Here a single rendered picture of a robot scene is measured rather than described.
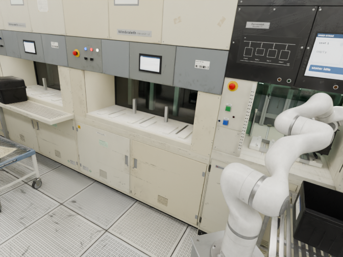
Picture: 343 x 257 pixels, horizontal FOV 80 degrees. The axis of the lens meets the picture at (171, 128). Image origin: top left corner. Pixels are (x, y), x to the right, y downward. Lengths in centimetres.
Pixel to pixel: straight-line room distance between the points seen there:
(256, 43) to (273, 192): 90
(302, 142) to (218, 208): 106
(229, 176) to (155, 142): 109
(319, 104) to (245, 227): 60
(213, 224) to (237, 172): 121
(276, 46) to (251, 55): 13
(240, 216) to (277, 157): 25
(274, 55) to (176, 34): 63
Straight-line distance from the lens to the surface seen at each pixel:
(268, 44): 137
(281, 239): 122
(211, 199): 179
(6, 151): 261
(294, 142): 92
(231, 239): 90
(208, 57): 143
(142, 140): 185
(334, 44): 138
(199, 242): 106
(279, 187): 75
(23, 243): 223
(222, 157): 157
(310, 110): 108
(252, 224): 85
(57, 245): 211
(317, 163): 174
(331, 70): 138
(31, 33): 269
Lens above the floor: 157
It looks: 22 degrees down
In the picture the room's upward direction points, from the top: 5 degrees clockwise
